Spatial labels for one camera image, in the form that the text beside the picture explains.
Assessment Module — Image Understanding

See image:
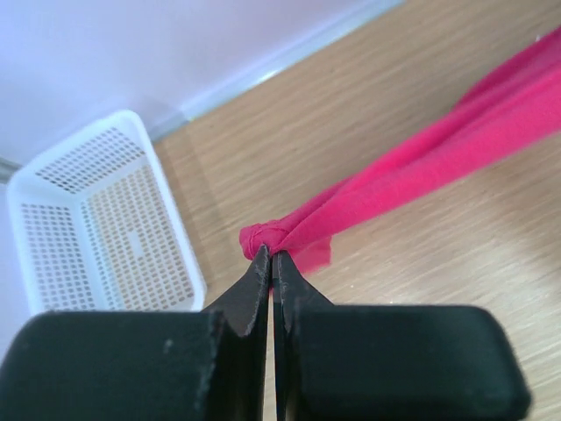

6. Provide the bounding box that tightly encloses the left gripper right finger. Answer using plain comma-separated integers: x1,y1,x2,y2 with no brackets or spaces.
272,252,532,420

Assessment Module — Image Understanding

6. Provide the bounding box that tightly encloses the red t-shirt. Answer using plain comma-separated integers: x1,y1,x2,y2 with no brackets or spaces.
239,30,560,272

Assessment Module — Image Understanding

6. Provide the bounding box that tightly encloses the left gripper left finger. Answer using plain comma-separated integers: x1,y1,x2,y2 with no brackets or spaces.
1,247,269,420

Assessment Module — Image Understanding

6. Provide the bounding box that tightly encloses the white plastic basket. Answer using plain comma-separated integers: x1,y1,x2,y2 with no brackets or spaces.
7,110,206,314

